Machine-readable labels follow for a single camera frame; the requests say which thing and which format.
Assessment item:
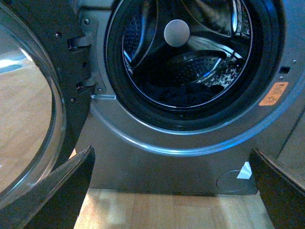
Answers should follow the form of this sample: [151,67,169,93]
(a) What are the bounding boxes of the dark clothes in drum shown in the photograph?
[134,82,224,108]

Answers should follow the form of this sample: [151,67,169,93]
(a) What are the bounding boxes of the grey metal door hinge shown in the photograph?
[68,14,106,94]

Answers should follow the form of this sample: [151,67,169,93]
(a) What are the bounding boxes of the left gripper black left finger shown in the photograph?
[0,146,95,229]

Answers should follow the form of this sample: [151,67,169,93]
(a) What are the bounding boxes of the grey front-load washing machine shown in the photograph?
[72,0,305,195]

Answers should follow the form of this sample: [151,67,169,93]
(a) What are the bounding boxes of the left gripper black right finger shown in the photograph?
[249,148,305,229]

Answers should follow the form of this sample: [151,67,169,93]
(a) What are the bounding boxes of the white tape piece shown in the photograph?
[237,161,252,179]

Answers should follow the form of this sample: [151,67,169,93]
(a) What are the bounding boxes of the orange warning sticker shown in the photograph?
[259,82,289,106]

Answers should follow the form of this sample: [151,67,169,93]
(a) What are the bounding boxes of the round glass washer door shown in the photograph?
[0,0,93,208]

